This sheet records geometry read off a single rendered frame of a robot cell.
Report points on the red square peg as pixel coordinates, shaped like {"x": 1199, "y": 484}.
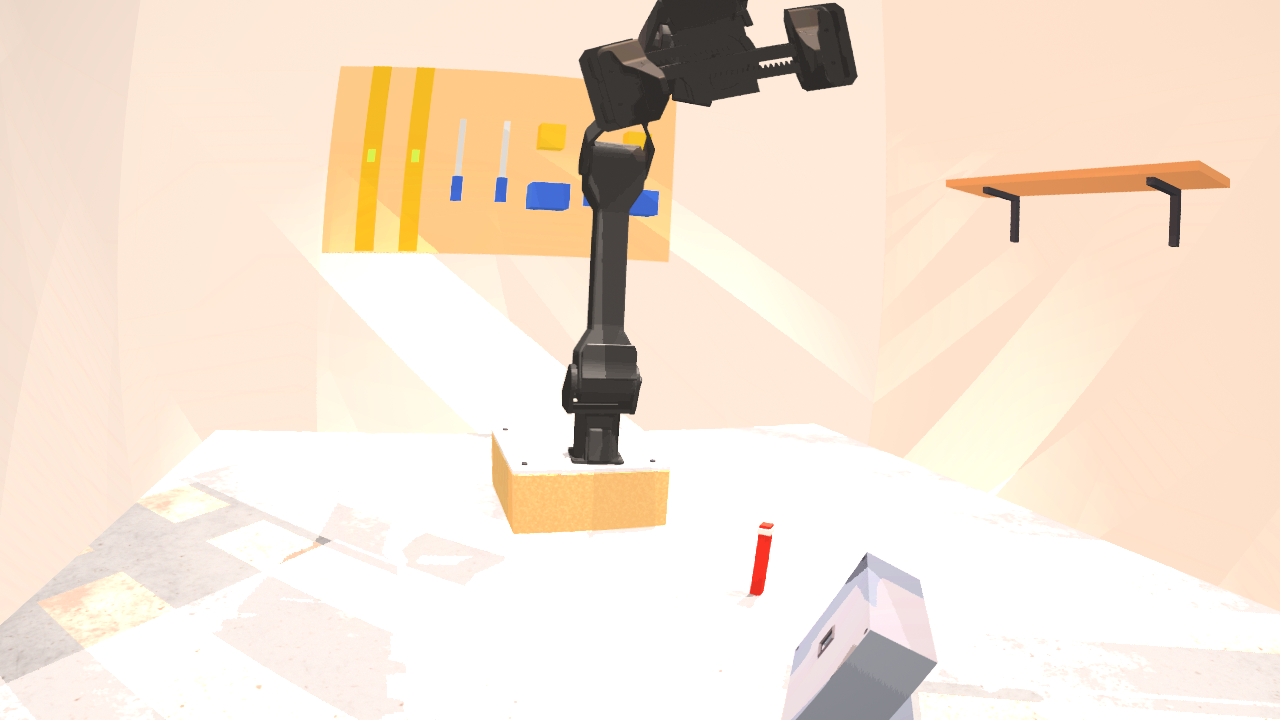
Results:
{"x": 763, "y": 547}

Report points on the grey sloped panel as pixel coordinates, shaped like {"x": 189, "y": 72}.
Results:
{"x": 868, "y": 652}

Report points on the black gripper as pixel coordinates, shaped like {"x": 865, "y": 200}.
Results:
{"x": 716, "y": 61}

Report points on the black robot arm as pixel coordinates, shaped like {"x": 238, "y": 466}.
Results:
{"x": 603, "y": 376}

